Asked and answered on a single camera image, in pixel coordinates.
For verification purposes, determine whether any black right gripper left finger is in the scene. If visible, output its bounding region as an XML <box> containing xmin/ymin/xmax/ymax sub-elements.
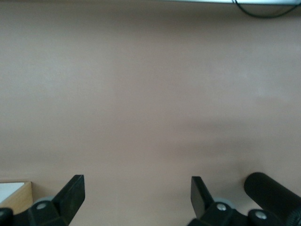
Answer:
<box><xmin>13</xmin><ymin>174</ymin><xmax>86</xmax><ymax>226</ymax></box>

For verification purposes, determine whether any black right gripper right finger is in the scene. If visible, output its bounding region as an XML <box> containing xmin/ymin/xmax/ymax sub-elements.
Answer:
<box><xmin>188</xmin><ymin>176</ymin><xmax>249</xmax><ymax>226</ymax></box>

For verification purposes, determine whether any wooden drawer with white front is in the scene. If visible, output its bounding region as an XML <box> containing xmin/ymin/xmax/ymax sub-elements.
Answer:
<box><xmin>0</xmin><ymin>182</ymin><xmax>26</xmax><ymax>204</ymax></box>

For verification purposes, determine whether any light wooden cabinet box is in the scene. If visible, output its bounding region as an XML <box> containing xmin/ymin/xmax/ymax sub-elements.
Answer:
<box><xmin>0</xmin><ymin>181</ymin><xmax>32</xmax><ymax>213</ymax></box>

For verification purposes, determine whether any black cylindrical vase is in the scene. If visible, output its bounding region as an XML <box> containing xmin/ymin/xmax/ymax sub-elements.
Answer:
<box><xmin>244</xmin><ymin>171</ymin><xmax>301</xmax><ymax>226</ymax></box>

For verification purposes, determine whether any brown table cover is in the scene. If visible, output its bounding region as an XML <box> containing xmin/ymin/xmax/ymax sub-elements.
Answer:
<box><xmin>0</xmin><ymin>1</ymin><xmax>301</xmax><ymax>226</ymax></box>

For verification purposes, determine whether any black looping cable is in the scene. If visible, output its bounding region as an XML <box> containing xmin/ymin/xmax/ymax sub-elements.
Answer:
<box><xmin>231</xmin><ymin>0</ymin><xmax>299</xmax><ymax>19</ymax></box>

